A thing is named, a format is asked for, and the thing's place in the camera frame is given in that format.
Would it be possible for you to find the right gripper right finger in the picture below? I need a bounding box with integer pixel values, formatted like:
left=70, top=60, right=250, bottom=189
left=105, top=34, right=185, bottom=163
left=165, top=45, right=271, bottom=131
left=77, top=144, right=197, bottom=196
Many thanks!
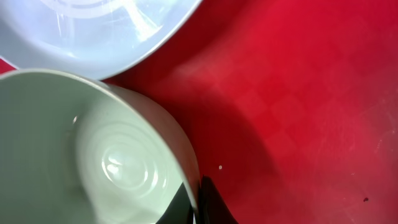
left=198, top=176, right=238, bottom=224

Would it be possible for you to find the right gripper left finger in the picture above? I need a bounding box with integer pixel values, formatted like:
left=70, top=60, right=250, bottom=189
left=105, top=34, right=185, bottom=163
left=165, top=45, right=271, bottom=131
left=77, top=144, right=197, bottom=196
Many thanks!
left=156, top=184, right=194, bottom=224

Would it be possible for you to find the green bowl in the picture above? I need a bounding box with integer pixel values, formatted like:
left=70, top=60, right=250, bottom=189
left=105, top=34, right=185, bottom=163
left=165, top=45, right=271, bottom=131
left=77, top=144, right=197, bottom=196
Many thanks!
left=1, top=69, right=200, bottom=224

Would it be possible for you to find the large light blue plate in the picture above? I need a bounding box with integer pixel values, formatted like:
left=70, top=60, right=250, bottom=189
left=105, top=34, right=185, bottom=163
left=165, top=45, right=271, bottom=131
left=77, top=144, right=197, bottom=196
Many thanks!
left=1, top=0, right=201, bottom=80

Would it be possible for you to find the red serving tray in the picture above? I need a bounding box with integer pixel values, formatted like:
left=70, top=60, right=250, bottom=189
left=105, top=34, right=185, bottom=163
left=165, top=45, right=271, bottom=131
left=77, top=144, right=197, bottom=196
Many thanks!
left=0, top=0, right=398, bottom=224

